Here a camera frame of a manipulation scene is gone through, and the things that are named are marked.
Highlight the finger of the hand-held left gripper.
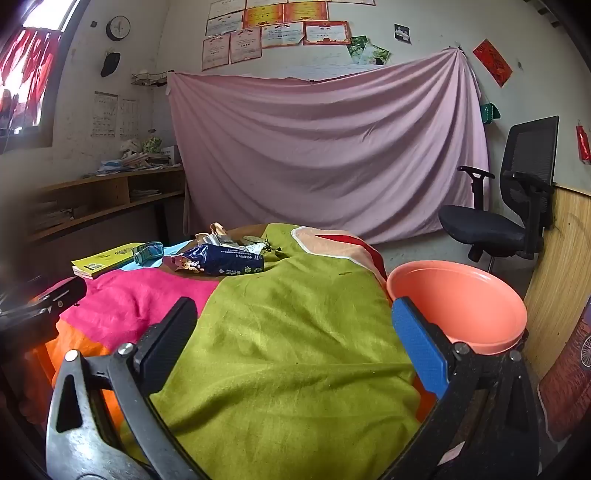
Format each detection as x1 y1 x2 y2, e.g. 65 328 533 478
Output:
28 276 88 321

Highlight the wooden desk with shelves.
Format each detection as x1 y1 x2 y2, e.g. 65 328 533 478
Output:
28 166 186 245

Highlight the window with red decorations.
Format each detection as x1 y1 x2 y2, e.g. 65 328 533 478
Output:
0 0 79 139

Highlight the black cap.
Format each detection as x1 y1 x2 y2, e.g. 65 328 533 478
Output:
100 52 122 78

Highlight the white printed wrapper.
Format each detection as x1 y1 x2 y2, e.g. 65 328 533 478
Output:
196 232 243 252

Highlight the wooden board panel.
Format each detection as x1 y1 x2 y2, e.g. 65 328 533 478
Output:
524 185 591 379

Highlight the dark blue snack bag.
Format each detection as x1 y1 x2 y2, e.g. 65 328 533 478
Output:
161 244 265 278

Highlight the clear teal plastic package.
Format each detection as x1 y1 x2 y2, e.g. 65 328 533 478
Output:
132 241 164 265

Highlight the large wall calendar sheet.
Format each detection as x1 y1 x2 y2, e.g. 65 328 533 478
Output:
91 91 118 138

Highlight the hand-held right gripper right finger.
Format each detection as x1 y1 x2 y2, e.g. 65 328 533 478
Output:
379 296 542 480

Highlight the pink hanging bed sheet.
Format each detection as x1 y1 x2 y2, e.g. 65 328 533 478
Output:
166 46 490 245

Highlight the red paper wall ornament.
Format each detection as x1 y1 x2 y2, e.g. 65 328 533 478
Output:
472 38 513 88

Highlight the green plant photo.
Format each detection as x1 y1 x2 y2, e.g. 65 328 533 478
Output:
365 44 391 66
347 36 369 64

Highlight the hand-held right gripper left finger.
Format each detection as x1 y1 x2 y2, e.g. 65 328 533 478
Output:
45 296 208 480

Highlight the multicoloured patchwork blanket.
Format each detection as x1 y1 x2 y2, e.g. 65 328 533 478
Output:
23 223 439 480

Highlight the large stack of shelf papers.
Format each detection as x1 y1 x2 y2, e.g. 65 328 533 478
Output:
30 208 75 232

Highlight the wire wall shelf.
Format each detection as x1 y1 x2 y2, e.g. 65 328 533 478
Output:
130 69 174 87

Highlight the pile of papers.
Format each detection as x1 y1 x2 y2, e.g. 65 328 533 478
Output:
83 152 171 178

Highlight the small wall calendar sheet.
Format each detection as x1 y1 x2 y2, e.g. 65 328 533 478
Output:
119 98 139 138

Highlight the black office chair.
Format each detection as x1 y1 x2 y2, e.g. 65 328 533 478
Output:
438 115 560 273

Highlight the yellow book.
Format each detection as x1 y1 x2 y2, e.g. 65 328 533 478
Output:
71 242 148 280

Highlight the salmon plastic basin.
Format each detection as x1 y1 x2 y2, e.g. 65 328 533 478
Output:
386 260 528 356

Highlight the round black wall clock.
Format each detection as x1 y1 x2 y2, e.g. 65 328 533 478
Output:
106 15 131 42

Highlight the red hanging packet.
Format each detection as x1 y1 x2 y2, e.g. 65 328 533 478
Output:
575 121 591 162

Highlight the brown bicycle print cushion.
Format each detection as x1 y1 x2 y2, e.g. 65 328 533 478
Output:
538 309 591 444

